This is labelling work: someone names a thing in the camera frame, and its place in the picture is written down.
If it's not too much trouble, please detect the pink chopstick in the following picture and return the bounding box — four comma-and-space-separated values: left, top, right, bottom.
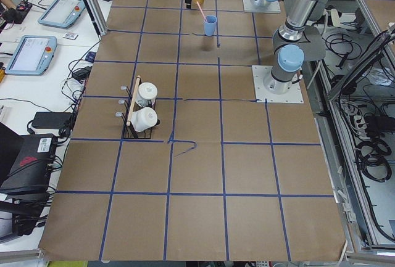
196, 1, 207, 23

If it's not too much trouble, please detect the light blue plastic cup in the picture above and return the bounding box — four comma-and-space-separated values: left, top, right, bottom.
204, 15, 217, 36

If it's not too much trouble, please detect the white mug upper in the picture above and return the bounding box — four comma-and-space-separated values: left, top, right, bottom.
136, 82, 158, 107

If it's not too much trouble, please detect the white mug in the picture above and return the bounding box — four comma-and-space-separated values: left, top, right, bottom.
136, 82, 158, 107
131, 107, 158, 132

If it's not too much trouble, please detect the teach pendant far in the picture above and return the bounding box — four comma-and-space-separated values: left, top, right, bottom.
38, 0, 85, 29

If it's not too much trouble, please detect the teach pendant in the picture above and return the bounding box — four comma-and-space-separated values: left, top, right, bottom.
38, 0, 85, 29
5, 35, 57, 76

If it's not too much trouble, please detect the white mug lower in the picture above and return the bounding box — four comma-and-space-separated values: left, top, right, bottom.
131, 107, 158, 132

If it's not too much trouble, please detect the teach pendant near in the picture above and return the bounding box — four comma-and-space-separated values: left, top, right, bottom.
5, 35, 57, 76

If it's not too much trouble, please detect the black power adapter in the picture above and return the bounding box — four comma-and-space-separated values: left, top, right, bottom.
27, 112, 72, 134

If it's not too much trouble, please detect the black laptop computer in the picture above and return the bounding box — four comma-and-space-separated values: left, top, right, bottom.
1, 124, 57, 195

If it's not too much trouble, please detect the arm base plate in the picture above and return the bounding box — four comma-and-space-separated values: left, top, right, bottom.
252, 65, 304, 104
243, 0, 281, 14

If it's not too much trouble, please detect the aluminium frame post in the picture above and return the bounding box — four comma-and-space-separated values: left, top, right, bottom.
83, 0, 107, 36

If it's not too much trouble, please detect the black wire cup rack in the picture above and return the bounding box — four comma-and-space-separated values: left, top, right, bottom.
115, 75, 160, 139

